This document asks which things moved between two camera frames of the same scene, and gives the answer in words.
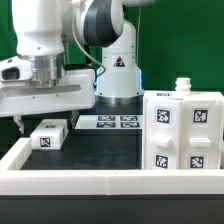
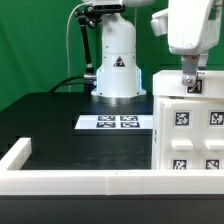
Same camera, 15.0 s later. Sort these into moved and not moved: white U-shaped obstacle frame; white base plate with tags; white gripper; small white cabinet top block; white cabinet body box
Moved: white cabinet body box; small white cabinet top block; white gripper
Not moved: white U-shaped obstacle frame; white base plate with tags
